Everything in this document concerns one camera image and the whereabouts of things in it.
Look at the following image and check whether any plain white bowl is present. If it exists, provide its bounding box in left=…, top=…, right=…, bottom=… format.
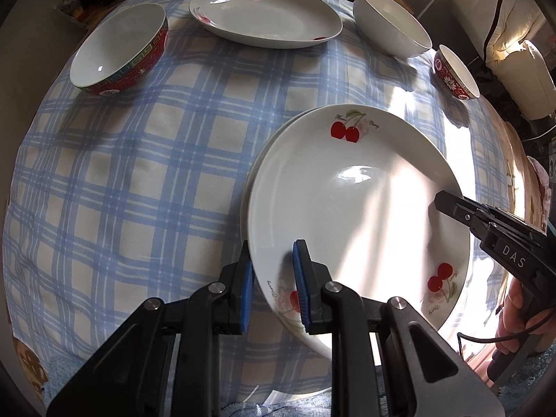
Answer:
left=353, top=0, right=433, bottom=58

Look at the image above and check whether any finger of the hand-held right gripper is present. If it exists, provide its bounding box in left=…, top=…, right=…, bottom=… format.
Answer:
left=433, top=190, right=496, bottom=244

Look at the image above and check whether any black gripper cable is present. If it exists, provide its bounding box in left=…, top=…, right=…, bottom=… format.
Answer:
left=455, top=331, right=537, bottom=357

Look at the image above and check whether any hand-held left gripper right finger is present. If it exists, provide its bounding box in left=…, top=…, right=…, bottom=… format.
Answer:
left=292, top=239, right=509, bottom=417

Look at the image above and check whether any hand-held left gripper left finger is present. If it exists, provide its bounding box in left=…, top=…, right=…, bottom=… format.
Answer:
left=46, top=241, right=255, bottom=417

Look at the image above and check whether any floral cardboard box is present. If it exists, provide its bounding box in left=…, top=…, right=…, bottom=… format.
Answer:
left=54, top=0, right=92, bottom=22

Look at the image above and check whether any small red patterned bowl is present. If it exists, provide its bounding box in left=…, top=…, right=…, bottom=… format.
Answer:
left=433, top=44, right=481, bottom=100

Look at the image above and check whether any white cushion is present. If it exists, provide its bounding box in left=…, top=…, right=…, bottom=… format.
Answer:
left=443, top=0, right=556, bottom=122

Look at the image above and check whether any white cherry plate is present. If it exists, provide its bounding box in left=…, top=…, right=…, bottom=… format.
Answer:
left=189, top=0, right=344, bottom=49
left=247, top=105, right=471, bottom=359
left=217, top=106, right=335, bottom=406

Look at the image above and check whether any person's right hand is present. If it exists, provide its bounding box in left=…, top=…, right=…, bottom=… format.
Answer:
left=495, top=279, right=550, bottom=358

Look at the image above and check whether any blue plaid cloth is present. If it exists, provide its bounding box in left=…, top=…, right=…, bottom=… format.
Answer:
left=2, top=0, right=522, bottom=417

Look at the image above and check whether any large red patterned bowl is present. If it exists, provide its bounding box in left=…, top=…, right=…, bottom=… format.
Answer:
left=69, top=2, right=169, bottom=96

